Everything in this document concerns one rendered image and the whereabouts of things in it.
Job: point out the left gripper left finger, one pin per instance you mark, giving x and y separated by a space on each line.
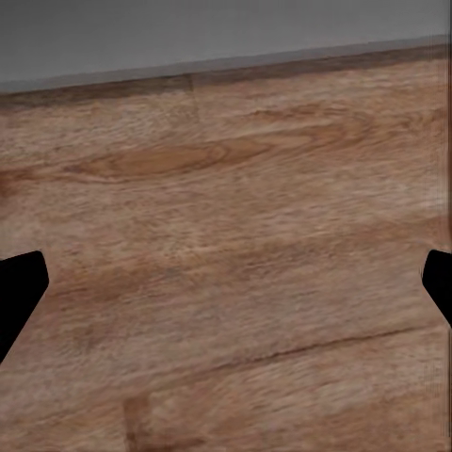
23 281

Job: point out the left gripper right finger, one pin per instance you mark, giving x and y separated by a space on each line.
437 279

